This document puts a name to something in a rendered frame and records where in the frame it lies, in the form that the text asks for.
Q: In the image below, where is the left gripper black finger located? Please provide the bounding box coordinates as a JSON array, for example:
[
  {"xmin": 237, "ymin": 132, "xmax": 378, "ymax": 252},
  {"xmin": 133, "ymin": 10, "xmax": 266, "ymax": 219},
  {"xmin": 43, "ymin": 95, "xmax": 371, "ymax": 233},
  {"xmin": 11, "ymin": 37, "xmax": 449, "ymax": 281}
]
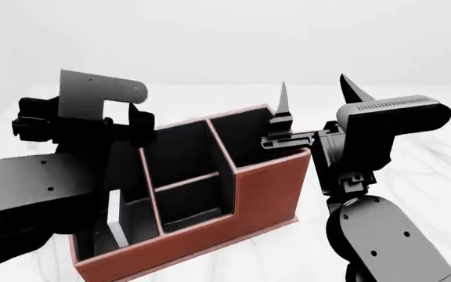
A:
[{"xmin": 127, "ymin": 102, "xmax": 157, "ymax": 148}]

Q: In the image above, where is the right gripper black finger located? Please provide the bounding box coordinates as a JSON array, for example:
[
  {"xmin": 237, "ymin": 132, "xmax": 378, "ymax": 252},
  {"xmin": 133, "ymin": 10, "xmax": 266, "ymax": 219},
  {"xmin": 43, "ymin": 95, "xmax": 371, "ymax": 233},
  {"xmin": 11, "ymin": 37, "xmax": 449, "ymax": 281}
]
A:
[
  {"xmin": 268, "ymin": 80, "xmax": 296, "ymax": 139},
  {"xmin": 339, "ymin": 73, "xmax": 374, "ymax": 104}
]

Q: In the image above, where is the white grey book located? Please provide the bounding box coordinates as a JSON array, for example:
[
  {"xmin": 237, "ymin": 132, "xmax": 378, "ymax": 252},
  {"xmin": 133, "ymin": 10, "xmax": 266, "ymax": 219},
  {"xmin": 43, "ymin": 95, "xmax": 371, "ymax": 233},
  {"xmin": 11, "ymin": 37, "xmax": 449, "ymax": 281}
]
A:
[{"xmin": 106, "ymin": 189, "xmax": 162, "ymax": 249}]

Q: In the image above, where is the red-brown leather desk caddy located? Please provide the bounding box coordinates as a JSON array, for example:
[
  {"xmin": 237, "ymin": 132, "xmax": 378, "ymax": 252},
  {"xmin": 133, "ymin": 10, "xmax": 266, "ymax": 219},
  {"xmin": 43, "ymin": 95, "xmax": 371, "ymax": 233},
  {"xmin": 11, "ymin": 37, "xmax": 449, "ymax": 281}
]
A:
[{"xmin": 68, "ymin": 103, "xmax": 312, "ymax": 282}]

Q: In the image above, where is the grey right gripper camera box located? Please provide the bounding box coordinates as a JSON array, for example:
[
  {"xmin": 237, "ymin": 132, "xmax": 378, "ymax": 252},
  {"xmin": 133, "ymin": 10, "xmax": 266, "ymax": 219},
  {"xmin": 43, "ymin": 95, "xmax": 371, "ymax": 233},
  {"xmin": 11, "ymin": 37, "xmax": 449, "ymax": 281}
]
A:
[{"xmin": 336, "ymin": 94, "xmax": 451, "ymax": 171}]

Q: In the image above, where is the grey left gripper camera mount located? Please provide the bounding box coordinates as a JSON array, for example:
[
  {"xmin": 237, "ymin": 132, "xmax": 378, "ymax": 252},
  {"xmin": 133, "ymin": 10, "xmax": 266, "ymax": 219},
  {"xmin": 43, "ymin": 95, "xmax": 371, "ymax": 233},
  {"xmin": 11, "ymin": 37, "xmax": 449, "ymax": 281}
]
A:
[{"xmin": 58, "ymin": 68, "xmax": 150, "ymax": 122}]

